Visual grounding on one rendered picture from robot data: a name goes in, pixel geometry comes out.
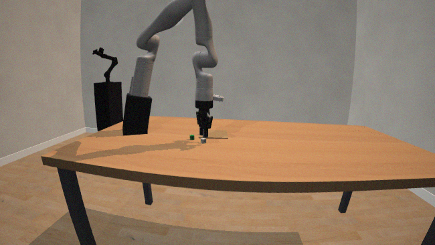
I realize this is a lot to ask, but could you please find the tan square mat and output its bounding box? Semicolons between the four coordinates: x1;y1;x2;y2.
199;130;228;139

